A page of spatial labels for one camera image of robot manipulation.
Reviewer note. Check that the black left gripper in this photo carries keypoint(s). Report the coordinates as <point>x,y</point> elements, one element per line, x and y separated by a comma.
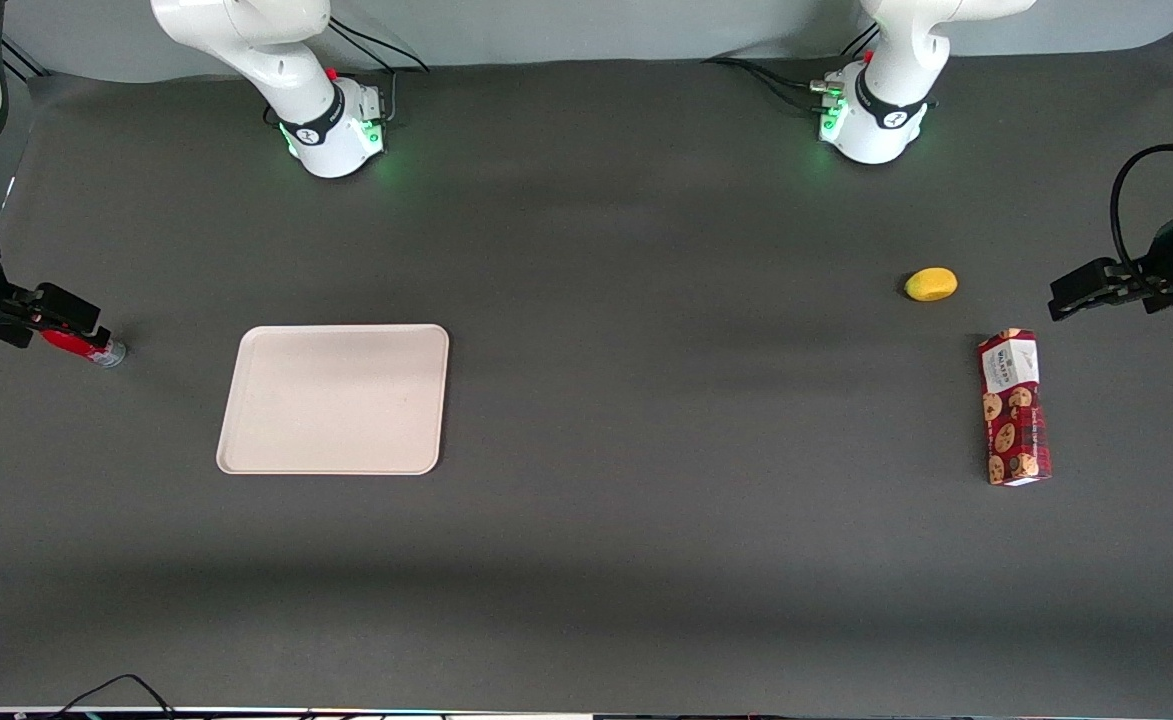
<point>1167,253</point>

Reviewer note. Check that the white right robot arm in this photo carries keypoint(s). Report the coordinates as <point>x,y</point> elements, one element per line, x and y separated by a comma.
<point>286,60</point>

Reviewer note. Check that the red cookie box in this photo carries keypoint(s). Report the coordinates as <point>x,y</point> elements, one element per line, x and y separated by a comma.
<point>1016,420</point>

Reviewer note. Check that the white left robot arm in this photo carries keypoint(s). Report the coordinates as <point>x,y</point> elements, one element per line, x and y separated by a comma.
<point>896,60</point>

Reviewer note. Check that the beige plastic tray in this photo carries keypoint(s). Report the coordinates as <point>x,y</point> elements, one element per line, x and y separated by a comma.
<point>336,400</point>

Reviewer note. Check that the dark grey table mat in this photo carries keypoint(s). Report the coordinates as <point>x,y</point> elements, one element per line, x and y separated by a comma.
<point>646,400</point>

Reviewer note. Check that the red coke bottle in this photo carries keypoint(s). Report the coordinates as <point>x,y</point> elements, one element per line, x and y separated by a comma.
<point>96,350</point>

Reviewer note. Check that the yellow lemon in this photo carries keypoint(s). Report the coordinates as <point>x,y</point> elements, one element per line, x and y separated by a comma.
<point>931,284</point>

